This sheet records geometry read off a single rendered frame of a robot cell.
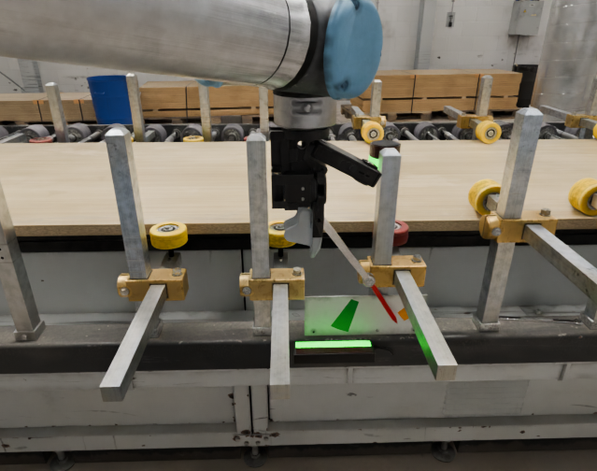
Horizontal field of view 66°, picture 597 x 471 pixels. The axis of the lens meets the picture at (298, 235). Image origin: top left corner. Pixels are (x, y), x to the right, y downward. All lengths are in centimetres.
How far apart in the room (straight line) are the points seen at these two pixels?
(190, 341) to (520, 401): 108
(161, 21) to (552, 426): 165
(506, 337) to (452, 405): 54
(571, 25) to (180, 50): 448
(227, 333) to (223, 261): 22
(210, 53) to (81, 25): 9
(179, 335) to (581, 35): 423
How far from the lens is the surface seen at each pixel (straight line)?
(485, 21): 894
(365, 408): 156
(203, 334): 105
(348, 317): 100
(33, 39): 31
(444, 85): 732
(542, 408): 176
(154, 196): 128
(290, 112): 64
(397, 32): 835
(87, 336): 112
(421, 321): 82
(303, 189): 67
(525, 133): 95
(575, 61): 474
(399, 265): 96
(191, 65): 36
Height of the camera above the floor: 132
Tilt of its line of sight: 25 degrees down
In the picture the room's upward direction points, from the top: straight up
